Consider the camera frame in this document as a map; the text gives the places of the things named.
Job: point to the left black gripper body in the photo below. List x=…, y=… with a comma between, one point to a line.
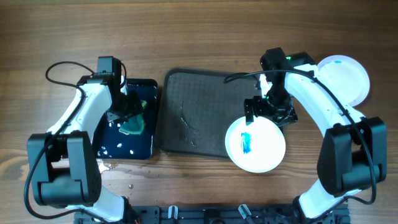
x=128, y=105

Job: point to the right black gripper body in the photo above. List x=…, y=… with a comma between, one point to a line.
x=277, y=104

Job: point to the green yellow sponge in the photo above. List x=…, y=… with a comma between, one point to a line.
x=134, y=125

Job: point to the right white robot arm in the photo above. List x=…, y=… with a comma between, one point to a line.
x=353, y=156

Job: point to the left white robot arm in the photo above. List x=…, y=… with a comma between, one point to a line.
x=63, y=176

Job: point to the dark blue water tray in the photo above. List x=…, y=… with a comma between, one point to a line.
x=109, y=143

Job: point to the dark grey serving tray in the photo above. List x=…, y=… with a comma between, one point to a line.
x=196, y=110

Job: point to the white plate with blue stain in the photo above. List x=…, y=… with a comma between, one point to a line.
x=258, y=147

